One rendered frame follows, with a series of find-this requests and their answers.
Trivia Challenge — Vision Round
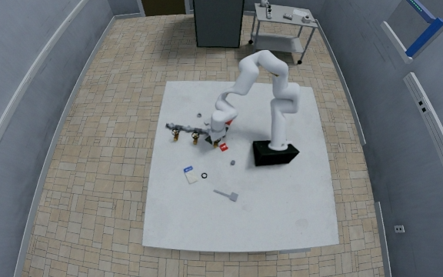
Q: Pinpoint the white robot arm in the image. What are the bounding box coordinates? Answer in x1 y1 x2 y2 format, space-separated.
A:
204 50 301 150

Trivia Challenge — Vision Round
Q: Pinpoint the grey pipe manifold with brass valves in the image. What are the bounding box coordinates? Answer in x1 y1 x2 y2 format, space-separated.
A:
165 122 221 148

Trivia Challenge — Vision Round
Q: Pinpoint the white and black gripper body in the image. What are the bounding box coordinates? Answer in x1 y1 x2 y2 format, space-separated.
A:
209 126 226 142

